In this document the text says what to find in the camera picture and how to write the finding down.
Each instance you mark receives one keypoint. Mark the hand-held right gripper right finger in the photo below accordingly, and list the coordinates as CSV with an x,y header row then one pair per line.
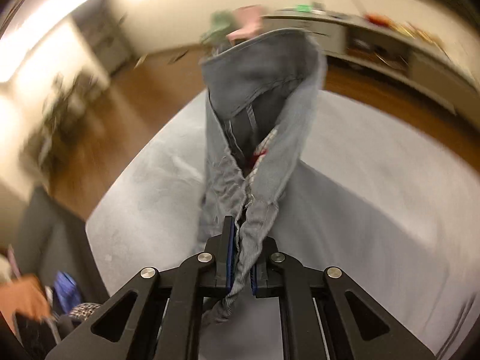
x,y
254,279

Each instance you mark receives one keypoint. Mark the blurred dark shelf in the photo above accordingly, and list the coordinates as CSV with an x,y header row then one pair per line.
x,y
71,112

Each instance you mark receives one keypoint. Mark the long grey television cabinet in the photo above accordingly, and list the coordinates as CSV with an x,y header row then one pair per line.
x,y
423,71

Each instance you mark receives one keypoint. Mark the grey pants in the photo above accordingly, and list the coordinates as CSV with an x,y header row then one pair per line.
x,y
255,82

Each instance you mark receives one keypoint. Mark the person's left forearm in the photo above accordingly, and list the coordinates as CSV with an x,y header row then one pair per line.
x,y
24,300

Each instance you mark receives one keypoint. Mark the pink plastic child chair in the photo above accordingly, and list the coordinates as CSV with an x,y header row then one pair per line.
x,y
249,20

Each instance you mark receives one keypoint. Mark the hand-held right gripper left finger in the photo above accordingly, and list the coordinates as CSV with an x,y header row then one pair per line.
x,y
229,251

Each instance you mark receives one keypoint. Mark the spotted cloth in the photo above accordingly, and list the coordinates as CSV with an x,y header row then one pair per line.
x,y
87,309

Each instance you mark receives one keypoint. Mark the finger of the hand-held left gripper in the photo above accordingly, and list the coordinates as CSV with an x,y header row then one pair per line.
x,y
67,292

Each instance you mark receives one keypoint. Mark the red plate of fruit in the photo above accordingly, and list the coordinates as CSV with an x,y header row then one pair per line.
x,y
378,20

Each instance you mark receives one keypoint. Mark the dark grey sofa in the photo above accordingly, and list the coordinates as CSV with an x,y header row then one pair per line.
x,y
52,232

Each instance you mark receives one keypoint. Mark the green plastic child chair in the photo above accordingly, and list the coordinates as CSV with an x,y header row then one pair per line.
x,y
219,24

